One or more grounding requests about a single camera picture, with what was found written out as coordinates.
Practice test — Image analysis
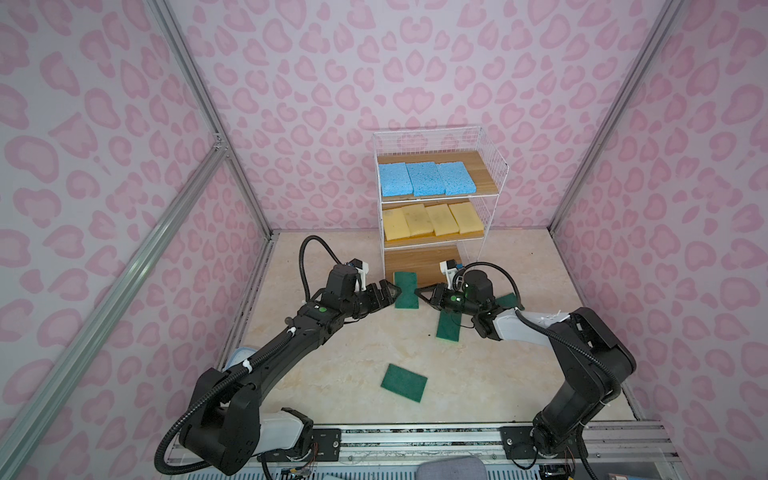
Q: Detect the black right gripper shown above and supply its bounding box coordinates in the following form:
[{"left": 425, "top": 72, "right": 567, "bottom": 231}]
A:
[{"left": 414, "top": 284, "right": 480, "bottom": 318}]

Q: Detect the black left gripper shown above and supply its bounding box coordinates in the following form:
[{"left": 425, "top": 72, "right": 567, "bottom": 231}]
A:
[{"left": 341, "top": 278, "right": 401, "bottom": 319}]

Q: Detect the green scouring pad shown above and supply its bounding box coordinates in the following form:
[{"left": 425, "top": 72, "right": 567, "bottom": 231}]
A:
[
  {"left": 380, "top": 364, "right": 428, "bottom": 403},
  {"left": 394, "top": 271, "right": 419, "bottom": 310}
]

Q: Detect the small yellow sponge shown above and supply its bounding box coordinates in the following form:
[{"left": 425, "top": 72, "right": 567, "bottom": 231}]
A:
[{"left": 382, "top": 208, "right": 411, "bottom": 242}]

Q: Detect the blue sponge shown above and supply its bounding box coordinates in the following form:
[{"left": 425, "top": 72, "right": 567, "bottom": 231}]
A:
[
  {"left": 378, "top": 162, "right": 413, "bottom": 197},
  {"left": 406, "top": 162, "right": 446, "bottom": 197},
  {"left": 437, "top": 162, "right": 477, "bottom": 196}
]

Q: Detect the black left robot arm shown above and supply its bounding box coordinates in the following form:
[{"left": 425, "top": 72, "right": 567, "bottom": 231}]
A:
[{"left": 167, "top": 264, "right": 402, "bottom": 475}]

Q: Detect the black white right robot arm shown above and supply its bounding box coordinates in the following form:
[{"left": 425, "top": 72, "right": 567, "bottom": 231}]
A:
[{"left": 414, "top": 262, "right": 637, "bottom": 458}]

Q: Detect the green sponge middle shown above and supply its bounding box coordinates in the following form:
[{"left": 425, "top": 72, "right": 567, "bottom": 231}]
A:
[{"left": 436, "top": 311, "right": 462, "bottom": 343}]

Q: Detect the green sponge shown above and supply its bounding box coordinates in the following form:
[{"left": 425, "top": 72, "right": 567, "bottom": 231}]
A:
[
  {"left": 496, "top": 293, "right": 520, "bottom": 310},
  {"left": 436, "top": 311, "right": 462, "bottom": 343}
]

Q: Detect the green sponge right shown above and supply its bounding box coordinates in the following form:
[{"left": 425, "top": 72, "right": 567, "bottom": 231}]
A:
[{"left": 496, "top": 293, "right": 520, "bottom": 310}]

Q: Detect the green scouring pad front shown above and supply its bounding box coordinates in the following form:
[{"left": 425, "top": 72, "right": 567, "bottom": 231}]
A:
[{"left": 380, "top": 364, "right": 428, "bottom": 403}]

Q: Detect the light blue kitchen timer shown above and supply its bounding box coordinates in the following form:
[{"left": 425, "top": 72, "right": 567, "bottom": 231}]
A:
[{"left": 224, "top": 347, "right": 258, "bottom": 370}]

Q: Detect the grey chair back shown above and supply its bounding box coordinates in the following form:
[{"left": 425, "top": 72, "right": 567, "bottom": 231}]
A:
[{"left": 414, "top": 456, "right": 487, "bottom": 480}]

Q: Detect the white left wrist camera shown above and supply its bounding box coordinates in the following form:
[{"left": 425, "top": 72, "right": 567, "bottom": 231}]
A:
[{"left": 347, "top": 258, "right": 369, "bottom": 292}]

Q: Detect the white wire wooden shelf rack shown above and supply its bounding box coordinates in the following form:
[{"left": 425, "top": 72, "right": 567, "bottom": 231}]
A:
[{"left": 372, "top": 125, "right": 509, "bottom": 286}]

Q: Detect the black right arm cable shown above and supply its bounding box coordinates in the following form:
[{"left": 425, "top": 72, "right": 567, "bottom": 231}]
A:
[{"left": 452, "top": 261, "right": 622, "bottom": 403}]

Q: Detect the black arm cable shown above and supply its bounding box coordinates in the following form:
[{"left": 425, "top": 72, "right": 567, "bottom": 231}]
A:
[
  {"left": 452, "top": 261, "right": 622, "bottom": 403},
  {"left": 153, "top": 235, "right": 346, "bottom": 476}
]

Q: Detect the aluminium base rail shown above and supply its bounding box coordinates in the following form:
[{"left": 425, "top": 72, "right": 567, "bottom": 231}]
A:
[{"left": 161, "top": 421, "right": 691, "bottom": 480}]

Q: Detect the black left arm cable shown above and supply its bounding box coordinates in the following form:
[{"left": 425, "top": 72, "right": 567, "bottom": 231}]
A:
[{"left": 153, "top": 235, "right": 346, "bottom": 476}]

